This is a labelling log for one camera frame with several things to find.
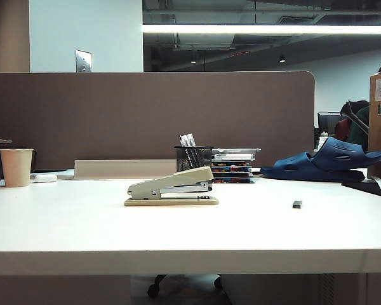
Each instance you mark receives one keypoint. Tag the beige desktop stapler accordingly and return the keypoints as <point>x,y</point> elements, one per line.
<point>181,178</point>

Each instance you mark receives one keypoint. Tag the black and white pen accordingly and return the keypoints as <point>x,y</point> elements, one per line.
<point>183,140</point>
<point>191,139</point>

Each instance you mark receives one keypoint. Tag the black mesh pen holder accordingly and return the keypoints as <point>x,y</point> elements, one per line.
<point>203,157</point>

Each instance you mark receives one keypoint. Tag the brown desk divider panel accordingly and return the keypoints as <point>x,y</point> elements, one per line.
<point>114,117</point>

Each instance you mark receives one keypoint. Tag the blue foam slipper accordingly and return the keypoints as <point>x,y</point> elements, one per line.
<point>339,152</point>
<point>298,170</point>

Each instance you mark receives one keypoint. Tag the small grey block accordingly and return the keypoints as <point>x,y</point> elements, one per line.
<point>297,204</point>

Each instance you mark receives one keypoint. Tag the white bottle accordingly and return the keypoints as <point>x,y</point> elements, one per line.
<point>323,141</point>

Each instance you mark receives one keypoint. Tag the black computer monitor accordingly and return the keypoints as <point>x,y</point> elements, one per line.
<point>327,122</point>

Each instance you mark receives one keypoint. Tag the silver metal bar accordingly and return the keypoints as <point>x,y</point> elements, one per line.
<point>357,119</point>

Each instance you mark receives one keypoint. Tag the beige paper cup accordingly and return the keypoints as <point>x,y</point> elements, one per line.
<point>16,166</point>

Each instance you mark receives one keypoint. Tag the black desk mat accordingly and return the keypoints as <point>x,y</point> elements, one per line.
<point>368,188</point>

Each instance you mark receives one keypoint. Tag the metal wall switch plate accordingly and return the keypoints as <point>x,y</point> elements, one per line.
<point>84,61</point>

